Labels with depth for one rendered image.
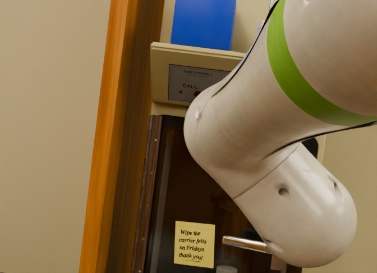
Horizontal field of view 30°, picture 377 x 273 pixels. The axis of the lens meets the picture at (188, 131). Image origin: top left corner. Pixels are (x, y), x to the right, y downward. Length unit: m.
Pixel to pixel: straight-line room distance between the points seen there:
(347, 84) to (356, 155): 1.33
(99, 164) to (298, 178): 0.53
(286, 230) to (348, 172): 0.99
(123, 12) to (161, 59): 0.10
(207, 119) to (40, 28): 1.12
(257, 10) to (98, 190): 0.43
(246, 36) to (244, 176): 0.57
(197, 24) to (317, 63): 0.77
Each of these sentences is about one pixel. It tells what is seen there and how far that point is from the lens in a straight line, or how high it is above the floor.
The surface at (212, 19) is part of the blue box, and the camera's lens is 1.18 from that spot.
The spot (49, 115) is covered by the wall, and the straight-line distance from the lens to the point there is 1.77.
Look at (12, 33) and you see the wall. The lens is 1.81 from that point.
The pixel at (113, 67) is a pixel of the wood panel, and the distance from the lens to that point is 1.21.
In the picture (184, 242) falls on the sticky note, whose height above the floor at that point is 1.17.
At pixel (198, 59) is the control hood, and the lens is 1.18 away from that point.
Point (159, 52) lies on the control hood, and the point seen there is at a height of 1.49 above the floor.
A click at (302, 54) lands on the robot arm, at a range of 0.43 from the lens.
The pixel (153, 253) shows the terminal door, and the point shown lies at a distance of 1.29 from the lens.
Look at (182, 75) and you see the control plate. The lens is 1.21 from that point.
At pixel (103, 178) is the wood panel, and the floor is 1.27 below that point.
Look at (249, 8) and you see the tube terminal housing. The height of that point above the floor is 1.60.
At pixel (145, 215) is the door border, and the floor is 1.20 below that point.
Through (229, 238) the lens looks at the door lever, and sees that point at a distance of 1.18.
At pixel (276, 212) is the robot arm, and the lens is 0.76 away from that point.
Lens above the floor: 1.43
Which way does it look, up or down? 3 degrees down
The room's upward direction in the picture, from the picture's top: 7 degrees clockwise
